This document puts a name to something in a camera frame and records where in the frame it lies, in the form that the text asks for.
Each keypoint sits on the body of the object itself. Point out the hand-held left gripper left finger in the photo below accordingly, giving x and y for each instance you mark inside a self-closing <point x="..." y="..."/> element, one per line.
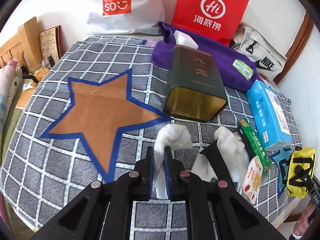
<point x="150" y="172"/>

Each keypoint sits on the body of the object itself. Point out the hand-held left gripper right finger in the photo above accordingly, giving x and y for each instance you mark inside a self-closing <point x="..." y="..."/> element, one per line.
<point x="168" y="172"/>

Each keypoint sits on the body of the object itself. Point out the yellow zip pouch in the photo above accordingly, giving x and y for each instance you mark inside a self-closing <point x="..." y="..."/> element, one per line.
<point x="300" y="170"/>

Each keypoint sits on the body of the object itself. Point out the white tissue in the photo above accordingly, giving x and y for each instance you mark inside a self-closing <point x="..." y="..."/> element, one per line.
<point x="172" y="136"/>
<point x="231" y="142"/>

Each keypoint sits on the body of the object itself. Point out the orange and white snack packet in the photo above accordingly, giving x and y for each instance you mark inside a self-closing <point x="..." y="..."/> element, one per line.
<point x="253" y="180"/>

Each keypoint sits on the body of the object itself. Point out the green snack packet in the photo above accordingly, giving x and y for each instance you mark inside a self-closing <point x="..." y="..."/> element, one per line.
<point x="255" y="145"/>

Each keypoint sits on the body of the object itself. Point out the grey shoulder bag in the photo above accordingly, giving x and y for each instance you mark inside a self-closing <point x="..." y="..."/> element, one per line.
<point x="260" y="55"/>

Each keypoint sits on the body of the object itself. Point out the black toothed strip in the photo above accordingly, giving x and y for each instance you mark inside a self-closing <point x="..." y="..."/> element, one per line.
<point x="246" y="142"/>

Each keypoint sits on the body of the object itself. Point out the grey checkered star blanket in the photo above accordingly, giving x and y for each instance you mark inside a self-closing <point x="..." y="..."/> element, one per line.
<point x="62" y="155"/>

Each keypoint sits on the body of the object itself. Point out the dark green tin box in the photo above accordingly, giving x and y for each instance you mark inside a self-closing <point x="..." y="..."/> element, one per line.
<point x="195" y="85"/>

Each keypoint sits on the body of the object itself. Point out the blue wet wipes pack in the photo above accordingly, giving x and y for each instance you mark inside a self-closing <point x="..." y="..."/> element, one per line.
<point x="268" y="112"/>

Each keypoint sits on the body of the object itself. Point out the purple towel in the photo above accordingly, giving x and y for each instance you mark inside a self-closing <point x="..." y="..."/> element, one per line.
<point x="220" y="57"/>

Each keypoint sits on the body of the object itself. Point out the small green tissue pack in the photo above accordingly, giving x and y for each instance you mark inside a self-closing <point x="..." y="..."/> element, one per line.
<point x="243" y="68"/>

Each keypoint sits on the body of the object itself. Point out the white foam block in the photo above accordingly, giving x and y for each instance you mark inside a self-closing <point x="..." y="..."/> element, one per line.
<point x="185" y="38"/>

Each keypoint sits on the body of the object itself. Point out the glass cup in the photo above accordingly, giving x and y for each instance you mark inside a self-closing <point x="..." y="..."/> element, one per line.
<point x="40" y="73"/>

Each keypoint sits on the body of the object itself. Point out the wooden bed headboard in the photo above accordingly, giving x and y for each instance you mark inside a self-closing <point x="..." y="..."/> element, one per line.
<point x="297" y="50"/>

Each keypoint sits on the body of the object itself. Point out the small black bottle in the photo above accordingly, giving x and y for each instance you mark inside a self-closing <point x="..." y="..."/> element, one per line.
<point x="50" y="61"/>

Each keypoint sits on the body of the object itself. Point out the illustrated book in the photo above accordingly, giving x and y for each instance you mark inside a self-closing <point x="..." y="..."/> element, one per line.
<point x="49" y="43"/>

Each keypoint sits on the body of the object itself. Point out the patterned pillow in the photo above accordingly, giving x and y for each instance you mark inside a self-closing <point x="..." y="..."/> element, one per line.
<point x="7" y="87"/>

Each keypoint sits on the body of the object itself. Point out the white plastic shopping bag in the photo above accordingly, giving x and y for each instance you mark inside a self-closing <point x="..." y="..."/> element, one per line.
<point x="125" y="7"/>

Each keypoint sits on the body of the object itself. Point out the red paper bag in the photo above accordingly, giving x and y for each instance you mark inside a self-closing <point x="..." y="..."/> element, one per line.
<point x="212" y="10"/>

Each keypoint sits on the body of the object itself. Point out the light wooden cabinet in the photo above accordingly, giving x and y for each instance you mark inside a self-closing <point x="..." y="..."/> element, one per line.
<point x="20" y="42"/>

